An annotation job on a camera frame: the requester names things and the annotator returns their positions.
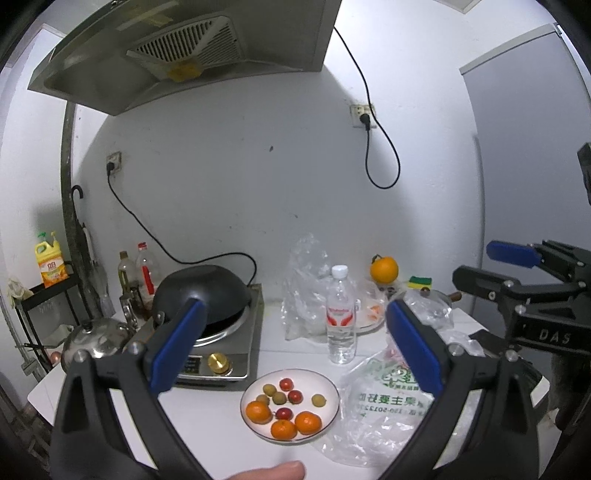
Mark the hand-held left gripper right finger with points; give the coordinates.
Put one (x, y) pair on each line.
(413, 350)

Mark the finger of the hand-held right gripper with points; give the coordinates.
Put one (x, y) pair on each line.
(480, 279)
(510, 253)

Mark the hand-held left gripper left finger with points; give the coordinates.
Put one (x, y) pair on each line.
(178, 346)

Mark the green printed clear plastic bag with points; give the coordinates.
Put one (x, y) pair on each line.
(369, 415)

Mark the small tangerine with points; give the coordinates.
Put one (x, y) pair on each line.
(258, 412)
(283, 430)
(308, 422)

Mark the white plate dark rim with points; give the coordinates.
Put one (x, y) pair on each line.
(302, 381)

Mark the red cherry tomato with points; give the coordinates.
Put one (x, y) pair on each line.
(284, 412)
(295, 395)
(286, 383)

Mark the person's right forearm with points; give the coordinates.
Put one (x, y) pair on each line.
(561, 387)

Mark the person's left hand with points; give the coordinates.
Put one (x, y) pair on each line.
(277, 471)

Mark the white plate with food scraps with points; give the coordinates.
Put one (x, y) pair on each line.
(369, 323)

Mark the green and yellow sponge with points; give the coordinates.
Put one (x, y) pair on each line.
(420, 280)

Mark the silver induction cooker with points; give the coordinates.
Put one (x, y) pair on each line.
(244, 341)

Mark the clear plastic water bottle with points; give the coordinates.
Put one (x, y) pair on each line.
(341, 332)

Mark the clear bottle with red label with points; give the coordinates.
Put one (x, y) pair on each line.
(147, 277)

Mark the stainless steel pot lid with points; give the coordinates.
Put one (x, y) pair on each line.
(97, 341)

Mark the large orange with stem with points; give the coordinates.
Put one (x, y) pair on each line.
(384, 270)

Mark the dark oil bottle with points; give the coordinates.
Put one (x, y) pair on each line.
(124, 277)

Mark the black folded umbrella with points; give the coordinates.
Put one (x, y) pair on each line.
(92, 286)

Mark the black metal rack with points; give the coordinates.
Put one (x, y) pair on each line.
(46, 290)

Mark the yellow detergent bottle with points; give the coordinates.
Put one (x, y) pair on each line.
(51, 270)

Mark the white crumpled cloth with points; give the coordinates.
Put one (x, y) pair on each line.
(17, 288)

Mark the grey vertical pipe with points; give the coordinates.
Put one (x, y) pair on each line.
(68, 184)

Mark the steel range hood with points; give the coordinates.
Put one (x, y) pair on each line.
(92, 78)

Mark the white wall outlet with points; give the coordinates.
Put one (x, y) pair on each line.
(115, 158)
(355, 110)

